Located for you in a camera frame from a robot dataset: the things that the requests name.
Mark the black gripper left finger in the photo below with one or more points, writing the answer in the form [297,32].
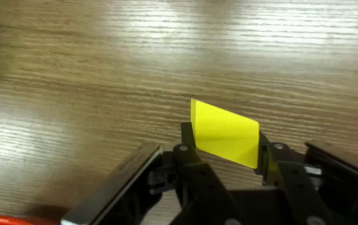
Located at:
[196,178]

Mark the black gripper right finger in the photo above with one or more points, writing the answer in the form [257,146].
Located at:
[296,178]

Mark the yellow cube block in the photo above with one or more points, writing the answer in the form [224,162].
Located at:
[227,132]

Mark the red plastic bowl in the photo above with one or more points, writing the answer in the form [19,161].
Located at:
[4,220]

